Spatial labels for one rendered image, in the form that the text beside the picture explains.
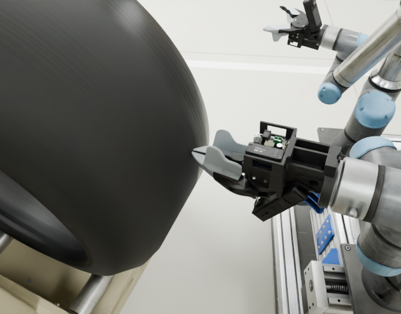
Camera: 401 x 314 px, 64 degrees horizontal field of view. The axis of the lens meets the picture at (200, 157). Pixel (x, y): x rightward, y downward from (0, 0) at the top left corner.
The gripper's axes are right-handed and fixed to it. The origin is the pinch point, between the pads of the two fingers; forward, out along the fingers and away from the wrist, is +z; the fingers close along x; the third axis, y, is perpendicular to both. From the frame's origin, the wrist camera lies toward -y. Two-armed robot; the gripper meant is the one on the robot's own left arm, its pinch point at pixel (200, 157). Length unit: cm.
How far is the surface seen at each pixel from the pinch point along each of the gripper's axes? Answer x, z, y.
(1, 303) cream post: 29.8, 24.5, -13.8
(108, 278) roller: 16.2, 19.1, -30.5
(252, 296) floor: -23, -2, -125
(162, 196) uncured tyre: 9.4, 1.5, 0.9
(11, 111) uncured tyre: 15.6, 11.8, 19.1
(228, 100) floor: -152, 61, -117
